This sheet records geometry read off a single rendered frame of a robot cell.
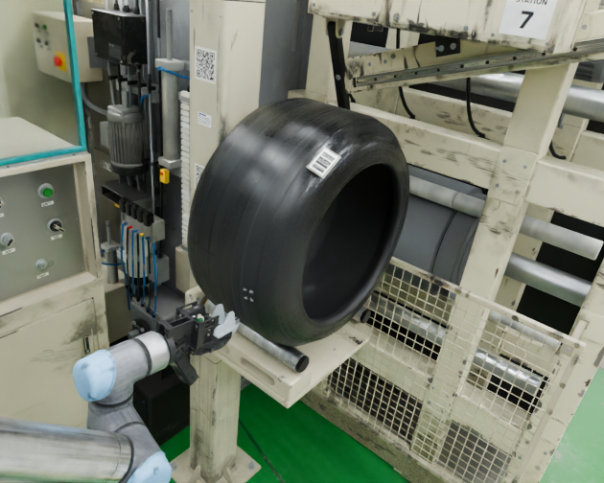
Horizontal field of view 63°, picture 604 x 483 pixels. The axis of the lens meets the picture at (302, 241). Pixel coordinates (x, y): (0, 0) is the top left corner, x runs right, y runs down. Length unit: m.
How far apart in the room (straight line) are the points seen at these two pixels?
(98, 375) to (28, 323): 0.62
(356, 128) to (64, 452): 0.76
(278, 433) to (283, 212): 1.46
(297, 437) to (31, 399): 1.10
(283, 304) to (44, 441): 0.48
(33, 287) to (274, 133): 0.81
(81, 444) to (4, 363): 0.74
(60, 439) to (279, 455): 1.47
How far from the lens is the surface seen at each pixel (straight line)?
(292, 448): 2.21
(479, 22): 1.14
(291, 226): 0.93
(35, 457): 0.77
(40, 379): 1.60
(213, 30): 1.22
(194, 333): 1.00
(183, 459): 2.15
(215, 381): 1.67
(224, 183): 1.01
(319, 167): 0.94
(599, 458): 2.70
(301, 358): 1.20
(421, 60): 1.34
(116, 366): 0.91
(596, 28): 1.22
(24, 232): 1.41
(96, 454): 0.83
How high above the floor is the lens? 1.71
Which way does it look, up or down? 28 degrees down
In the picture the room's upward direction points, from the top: 7 degrees clockwise
